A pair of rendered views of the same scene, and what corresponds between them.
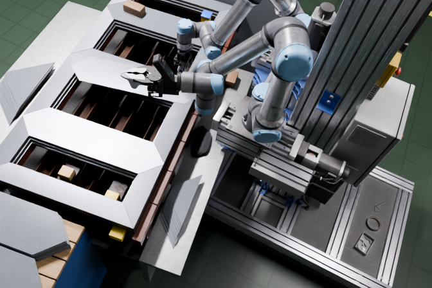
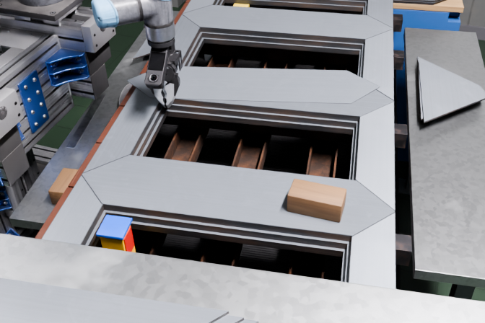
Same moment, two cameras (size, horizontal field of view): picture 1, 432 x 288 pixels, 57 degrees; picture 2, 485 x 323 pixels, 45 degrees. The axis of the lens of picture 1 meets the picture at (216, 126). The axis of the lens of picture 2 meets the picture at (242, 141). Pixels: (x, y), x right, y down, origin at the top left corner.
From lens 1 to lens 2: 2.95 m
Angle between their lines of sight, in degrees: 86
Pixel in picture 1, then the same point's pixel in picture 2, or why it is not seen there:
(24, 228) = not seen: outside the picture
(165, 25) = (224, 187)
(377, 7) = not seen: outside the picture
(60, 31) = (475, 197)
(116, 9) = (366, 205)
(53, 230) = not seen: outside the picture
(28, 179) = not seen: outside the picture
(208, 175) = (125, 70)
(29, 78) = (442, 93)
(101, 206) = not seen: outside the picture
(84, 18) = (452, 241)
